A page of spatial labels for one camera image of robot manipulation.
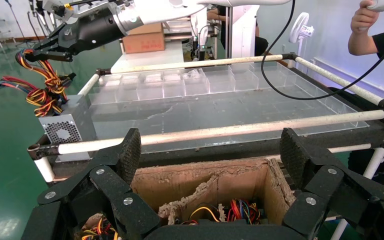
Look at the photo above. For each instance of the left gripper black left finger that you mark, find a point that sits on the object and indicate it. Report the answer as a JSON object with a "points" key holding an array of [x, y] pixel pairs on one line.
{"points": [[119, 185]]}

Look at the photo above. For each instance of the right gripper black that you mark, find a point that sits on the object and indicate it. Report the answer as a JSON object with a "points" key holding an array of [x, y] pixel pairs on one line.
{"points": [[92, 30]]}

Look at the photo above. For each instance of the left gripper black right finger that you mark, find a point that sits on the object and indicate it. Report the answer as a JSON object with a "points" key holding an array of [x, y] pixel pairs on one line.
{"points": [[324, 179]]}

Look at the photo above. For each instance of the white handheld controller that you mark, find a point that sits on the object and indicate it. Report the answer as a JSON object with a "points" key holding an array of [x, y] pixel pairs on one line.
{"points": [[379, 5]]}

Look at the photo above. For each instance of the person's bare forearm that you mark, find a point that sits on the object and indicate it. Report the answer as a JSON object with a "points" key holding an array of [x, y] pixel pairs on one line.
{"points": [[361, 43]]}

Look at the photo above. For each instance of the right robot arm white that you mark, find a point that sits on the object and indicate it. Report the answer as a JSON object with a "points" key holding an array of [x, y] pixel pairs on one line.
{"points": [[178, 8]]}

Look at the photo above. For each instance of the person's bare hand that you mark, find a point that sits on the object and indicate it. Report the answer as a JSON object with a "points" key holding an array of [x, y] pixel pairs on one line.
{"points": [[364, 18]]}

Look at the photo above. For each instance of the brown cardboard box with dividers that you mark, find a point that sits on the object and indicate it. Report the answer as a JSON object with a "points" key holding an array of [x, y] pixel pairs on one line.
{"points": [[185, 182]]}

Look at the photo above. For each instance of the brown closed carton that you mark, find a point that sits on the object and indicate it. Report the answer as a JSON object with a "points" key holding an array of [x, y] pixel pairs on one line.
{"points": [[144, 41]]}

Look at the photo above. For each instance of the white work table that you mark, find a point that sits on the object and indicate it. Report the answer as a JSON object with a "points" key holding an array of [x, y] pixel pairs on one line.
{"points": [[149, 59]]}

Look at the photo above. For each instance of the clear acrylic divider tray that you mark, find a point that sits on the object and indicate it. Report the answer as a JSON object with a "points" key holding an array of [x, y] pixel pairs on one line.
{"points": [[212, 106]]}

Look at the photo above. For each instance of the seated person in black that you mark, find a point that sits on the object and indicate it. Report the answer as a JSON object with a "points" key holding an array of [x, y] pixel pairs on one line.
{"points": [[261, 45]]}

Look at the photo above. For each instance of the white standing fan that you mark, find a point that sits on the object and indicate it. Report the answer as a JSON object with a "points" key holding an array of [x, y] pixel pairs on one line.
{"points": [[300, 30]]}

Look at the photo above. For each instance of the white robot column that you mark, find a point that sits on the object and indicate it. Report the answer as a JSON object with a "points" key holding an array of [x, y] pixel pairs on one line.
{"points": [[243, 30]]}

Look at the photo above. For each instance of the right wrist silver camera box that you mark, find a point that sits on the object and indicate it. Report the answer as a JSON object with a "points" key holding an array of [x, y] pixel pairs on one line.
{"points": [[58, 8]]}

